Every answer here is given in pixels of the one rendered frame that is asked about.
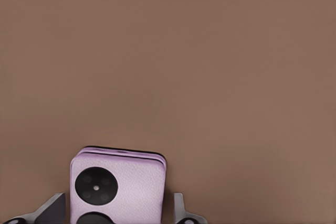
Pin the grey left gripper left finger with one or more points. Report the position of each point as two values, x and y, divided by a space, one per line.
50 208

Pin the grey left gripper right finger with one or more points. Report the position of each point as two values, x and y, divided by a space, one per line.
180 208

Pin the lilac folding phone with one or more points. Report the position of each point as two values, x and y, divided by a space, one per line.
136 182

